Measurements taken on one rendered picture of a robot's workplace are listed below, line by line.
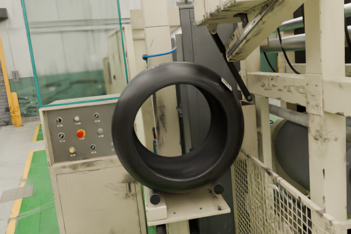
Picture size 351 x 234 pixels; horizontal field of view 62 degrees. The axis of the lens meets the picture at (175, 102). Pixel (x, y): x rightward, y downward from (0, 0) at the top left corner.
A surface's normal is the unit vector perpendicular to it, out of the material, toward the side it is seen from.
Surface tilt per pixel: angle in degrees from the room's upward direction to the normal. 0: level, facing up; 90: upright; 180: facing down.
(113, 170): 90
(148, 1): 90
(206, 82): 81
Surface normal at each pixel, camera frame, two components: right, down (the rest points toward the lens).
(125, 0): 0.39, 0.10
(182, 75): 0.14, -0.06
